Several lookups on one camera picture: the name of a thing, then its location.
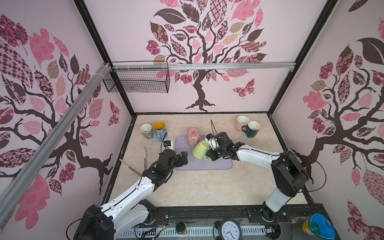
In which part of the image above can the light green mug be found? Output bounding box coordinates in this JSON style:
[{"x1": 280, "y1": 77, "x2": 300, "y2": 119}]
[{"x1": 192, "y1": 140, "x2": 210, "y2": 161}]

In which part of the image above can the dark green mug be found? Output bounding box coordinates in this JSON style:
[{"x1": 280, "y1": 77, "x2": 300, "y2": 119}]
[{"x1": 242, "y1": 121, "x2": 261, "y2": 138}]

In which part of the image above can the pink patterned mug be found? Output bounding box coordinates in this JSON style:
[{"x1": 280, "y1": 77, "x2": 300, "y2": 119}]
[{"x1": 235, "y1": 116, "x2": 249, "y2": 132}]

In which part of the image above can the grey mug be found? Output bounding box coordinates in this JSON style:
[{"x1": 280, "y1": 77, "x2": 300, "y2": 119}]
[{"x1": 140, "y1": 124, "x2": 154, "y2": 140}]

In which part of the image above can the blue butterfly mug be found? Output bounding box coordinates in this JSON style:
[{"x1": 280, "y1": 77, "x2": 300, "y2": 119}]
[{"x1": 153, "y1": 122, "x2": 167, "y2": 142}]

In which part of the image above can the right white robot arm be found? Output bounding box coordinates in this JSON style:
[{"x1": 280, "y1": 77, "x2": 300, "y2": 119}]
[{"x1": 204, "y1": 132, "x2": 309, "y2": 222}]

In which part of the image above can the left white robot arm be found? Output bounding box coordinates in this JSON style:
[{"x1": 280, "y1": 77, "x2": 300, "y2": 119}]
[{"x1": 72, "y1": 149, "x2": 188, "y2": 240}]

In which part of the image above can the pink round mug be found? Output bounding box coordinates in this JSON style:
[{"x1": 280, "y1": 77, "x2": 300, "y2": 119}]
[{"x1": 187, "y1": 128, "x2": 201, "y2": 148}]

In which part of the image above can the lavender plastic tray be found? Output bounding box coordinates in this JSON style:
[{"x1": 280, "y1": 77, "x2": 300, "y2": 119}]
[{"x1": 175, "y1": 136, "x2": 233, "y2": 171}]

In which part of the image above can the round analog clock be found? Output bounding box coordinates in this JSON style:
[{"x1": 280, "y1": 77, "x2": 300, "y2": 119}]
[{"x1": 219, "y1": 220, "x2": 242, "y2": 240}]

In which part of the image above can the blue lidded container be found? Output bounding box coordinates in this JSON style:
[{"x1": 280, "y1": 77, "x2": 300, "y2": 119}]
[{"x1": 302, "y1": 213, "x2": 336, "y2": 240}]

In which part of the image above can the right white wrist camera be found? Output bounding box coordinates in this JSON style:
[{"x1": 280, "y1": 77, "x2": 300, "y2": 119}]
[{"x1": 208, "y1": 137, "x2": 218, "y2": 150}]

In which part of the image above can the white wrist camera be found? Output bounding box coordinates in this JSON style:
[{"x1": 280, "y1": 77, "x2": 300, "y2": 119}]
[
  {"x1": 208, "y1": 137, "x2": 218, "y2": 150},
  {"x1": 163, "y1": 140, "x2": 174, "y2": 150}
]

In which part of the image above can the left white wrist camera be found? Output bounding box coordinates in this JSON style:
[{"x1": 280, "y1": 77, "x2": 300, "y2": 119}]
[{"x1": 163, "y1": 140, "x2": 174, "y2": 150}]

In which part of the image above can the white cable duct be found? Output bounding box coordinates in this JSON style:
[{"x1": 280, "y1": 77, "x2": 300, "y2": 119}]
[{"x1": 118, "y1": 226, "x2": 267, "y2": 240}]

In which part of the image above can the black wire basket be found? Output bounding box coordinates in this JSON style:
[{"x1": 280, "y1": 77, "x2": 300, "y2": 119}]
[{"x1": 103, "y1": 60, "x2": 171, "y2": 94}]

